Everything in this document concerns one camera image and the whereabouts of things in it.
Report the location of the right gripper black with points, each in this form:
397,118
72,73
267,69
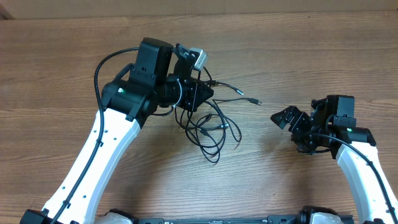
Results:
300,119

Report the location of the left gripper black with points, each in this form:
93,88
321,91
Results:
194,99

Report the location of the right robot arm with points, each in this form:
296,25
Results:
331,127

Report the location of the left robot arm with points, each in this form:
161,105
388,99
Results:
161,76

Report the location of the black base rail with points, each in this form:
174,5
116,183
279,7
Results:
271,219

